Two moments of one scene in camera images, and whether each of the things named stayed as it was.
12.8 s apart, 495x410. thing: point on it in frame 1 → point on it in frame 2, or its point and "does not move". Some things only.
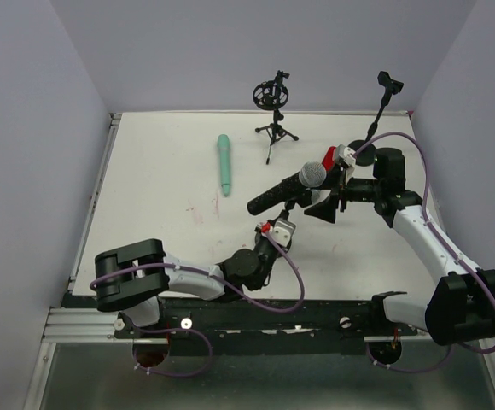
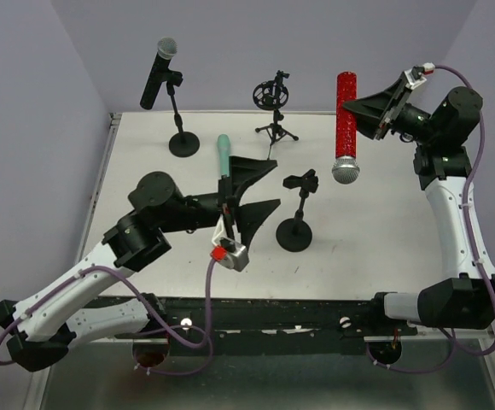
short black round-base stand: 302,200 → 183,143
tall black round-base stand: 390,86 → 295,234
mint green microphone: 224,147 does not move
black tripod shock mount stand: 272,95 does not move
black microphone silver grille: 311,174 → 166,49
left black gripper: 282,214 → 229,203
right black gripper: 341,194 → 392,111
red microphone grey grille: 329,160 → 346,167
